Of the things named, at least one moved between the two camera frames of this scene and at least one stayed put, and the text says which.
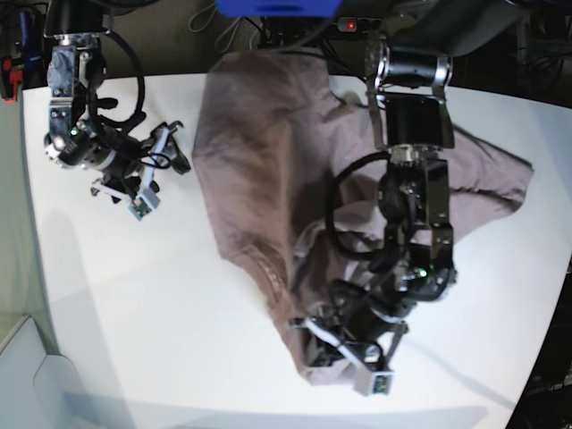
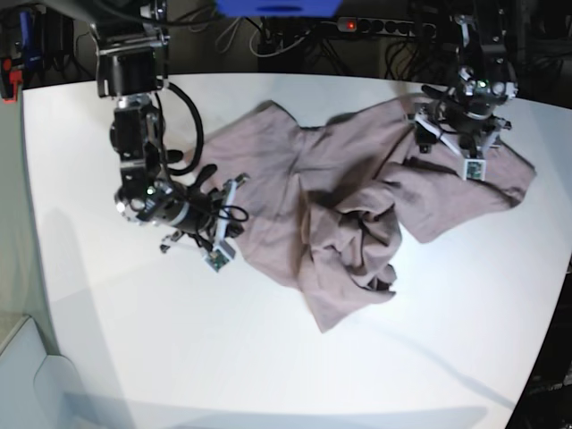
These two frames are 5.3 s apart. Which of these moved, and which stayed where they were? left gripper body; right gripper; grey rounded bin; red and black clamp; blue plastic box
Moved: left gripper body; right gripper
Stayed: grey rounded bin; blue plastic box; red and black clamp
